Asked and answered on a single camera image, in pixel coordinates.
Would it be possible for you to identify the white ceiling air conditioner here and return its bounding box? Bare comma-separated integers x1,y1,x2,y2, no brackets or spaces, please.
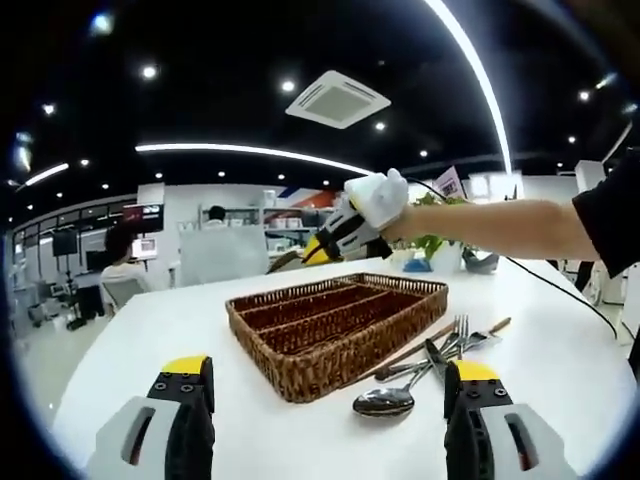
284,69,393,131

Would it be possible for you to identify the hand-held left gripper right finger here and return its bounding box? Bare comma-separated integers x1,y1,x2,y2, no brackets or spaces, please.
443,359,581,480

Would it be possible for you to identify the dark grey curved object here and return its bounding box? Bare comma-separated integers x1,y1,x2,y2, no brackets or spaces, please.
461,246,501,275

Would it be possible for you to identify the brown wicker cutlery storage tray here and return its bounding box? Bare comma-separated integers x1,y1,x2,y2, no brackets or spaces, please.
224,272,450,405

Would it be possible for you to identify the small lit computer monitor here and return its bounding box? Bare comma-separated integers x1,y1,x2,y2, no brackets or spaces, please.
131,238,159,261

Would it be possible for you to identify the small blue object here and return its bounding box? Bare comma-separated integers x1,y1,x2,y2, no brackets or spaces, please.
401,251,432,273

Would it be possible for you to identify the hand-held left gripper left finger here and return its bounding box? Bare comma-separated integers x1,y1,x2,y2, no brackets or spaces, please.
84,354,216,480

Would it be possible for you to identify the green potted plant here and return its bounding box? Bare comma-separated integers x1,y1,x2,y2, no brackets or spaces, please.
399,192,474,261

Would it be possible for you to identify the curved ceiling light strip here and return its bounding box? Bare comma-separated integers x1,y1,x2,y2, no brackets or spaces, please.
133,142,375,177

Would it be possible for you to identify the grey partition panel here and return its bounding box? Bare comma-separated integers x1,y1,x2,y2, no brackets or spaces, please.
178,223,270,287

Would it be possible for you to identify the short ceiling light strip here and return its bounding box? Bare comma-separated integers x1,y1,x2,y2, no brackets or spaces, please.
22,161,71,189

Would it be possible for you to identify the black monitor on stand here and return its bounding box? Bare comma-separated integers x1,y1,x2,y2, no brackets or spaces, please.
51,228,89,331

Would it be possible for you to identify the person's right hand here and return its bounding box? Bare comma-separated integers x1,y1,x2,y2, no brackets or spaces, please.
379,202,421,245

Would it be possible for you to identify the pink hanging sign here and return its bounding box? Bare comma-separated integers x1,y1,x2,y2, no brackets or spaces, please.
432,166,470,202

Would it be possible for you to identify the red-lit wall screen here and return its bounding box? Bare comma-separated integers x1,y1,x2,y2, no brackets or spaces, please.
121,202,166,235

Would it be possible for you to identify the long ceiling light strip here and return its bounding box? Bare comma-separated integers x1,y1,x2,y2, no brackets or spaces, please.
422,0,515,174

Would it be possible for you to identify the shelf with white boxes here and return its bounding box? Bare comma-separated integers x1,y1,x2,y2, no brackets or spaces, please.
198,201,326,246

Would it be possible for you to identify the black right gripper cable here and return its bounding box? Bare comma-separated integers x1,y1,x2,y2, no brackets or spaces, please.
403,175,624,346

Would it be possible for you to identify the group of ceiling spotlights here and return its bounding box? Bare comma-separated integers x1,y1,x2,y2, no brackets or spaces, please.
7,64,594,211

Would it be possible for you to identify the white plant pot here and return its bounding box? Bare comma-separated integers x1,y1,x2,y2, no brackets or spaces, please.
432,243,464,275

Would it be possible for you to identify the silver table knife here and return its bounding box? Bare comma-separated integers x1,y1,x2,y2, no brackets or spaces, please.
266,248,307,275

